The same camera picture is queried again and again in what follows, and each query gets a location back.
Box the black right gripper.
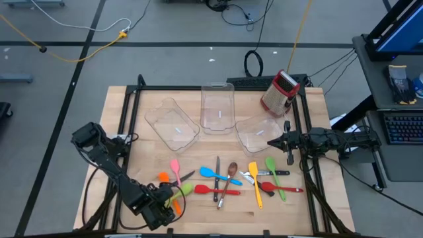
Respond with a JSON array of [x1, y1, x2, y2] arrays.
[[266, 120, 320, 166]]

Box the pink silicone spatula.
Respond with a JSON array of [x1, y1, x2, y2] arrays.
[[169, 158, 183, 188]]

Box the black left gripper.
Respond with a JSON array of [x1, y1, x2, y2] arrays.
[[133, 183, 176, 231]]

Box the thin black cable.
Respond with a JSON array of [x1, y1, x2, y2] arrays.
[[127, 0, 152, 32]]

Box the red metal box grater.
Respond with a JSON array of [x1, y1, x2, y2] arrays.
[[260, 69, 301, 118]]

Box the black ribbed panel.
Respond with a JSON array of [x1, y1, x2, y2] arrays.
[[226, 74, 310, 90]]

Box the lime green silicone spoon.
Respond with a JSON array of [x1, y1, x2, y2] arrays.
[[165, 182, 195, 208]]

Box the orange silicone spatula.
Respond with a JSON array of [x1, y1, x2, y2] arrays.
[[157, 171, 183, 216]]

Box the computer monitor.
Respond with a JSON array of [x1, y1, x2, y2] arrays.
[[365, 0, 423, 62]]

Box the grey workstation cart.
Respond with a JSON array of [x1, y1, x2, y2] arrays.
[[331, 32, 423, 193]]

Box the black cable bundle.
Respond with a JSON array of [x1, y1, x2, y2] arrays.
[[204, 0, 275, 33]]

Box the red silicone spatula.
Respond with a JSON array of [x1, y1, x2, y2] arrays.
[[194, 184, 241, 196]]

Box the black caster wheel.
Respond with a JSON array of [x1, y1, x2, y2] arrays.
[[0, 101, 14, 120]]

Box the blue silicone spatula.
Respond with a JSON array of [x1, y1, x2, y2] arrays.
[[199, 166, 244, 186]]

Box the white paper sheet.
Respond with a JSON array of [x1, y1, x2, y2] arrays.
[[330, 113, 364, 153]]

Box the grey work gloves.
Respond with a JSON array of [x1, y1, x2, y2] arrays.
[[383, 64, 418, 106]]

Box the white cable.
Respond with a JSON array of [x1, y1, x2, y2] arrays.
[[29, 0, 132, 34]]

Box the coiled black cable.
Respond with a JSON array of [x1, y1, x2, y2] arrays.
[[243, 0, 275, 78]]

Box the long black floor cable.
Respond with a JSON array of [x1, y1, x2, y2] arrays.
[[322, 155, 423, 218]]

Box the clear plastic bin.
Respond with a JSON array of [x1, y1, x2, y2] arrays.
[[200, 82, 236, 136], [144, 97, 201, 155], [235, 110, 293, 157]]

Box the black cables to cart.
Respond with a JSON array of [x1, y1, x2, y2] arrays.
[[307, 48, 360, 97]]

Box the grey cart base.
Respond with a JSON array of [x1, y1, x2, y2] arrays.
[[0, 73, 34, 84]]

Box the backlit black keyboard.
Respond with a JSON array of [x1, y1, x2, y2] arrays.
[[383, 113, 423, 145]]

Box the blue and white roll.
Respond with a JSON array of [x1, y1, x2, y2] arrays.
[[412, 72, 423, 99]]

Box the yellow silicone spatula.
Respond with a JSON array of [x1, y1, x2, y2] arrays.
[[248, 161, 264, 210]]

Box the small black round cap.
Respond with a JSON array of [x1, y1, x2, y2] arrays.
[[213, 155, 221, 203]]

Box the wooden spoon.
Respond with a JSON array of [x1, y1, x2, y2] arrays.
[[216, 161, 239, 211]]

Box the green silicone spatula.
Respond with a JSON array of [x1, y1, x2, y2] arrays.
[[265, 156, 287, 202]]

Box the yellow extension cable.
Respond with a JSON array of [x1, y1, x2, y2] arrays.
[[0, 13, 129, 63]]

